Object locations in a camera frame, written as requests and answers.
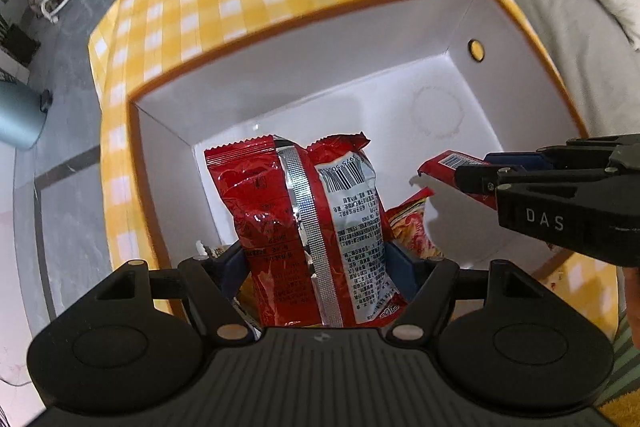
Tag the pale fries chips bag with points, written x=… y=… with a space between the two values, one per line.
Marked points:
x=229 y=270

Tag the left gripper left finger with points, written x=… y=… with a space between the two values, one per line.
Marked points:
x=210 y=285

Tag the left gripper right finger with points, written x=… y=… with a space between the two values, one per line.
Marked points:
x=427 y=285

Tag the orange cardboard box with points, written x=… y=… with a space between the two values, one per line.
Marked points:
x=416 y=77

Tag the red Mimi shrimp sticks bag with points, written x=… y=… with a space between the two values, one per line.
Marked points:
x=407 y=222

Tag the grey sofa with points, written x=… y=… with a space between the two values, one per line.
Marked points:
x=599 y=68

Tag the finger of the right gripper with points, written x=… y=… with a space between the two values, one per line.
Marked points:
x=528 y=161
x=480 y=180

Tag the grey metal trash bin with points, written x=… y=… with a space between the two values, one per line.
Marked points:
x=23 y=113

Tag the large red snack bag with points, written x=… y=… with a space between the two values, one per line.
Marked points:
x=313 y=229

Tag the small red packet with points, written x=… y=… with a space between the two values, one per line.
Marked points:
x=443 y=166

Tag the yellow checkered tablecloth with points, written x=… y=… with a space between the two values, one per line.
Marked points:
x=139 y=41

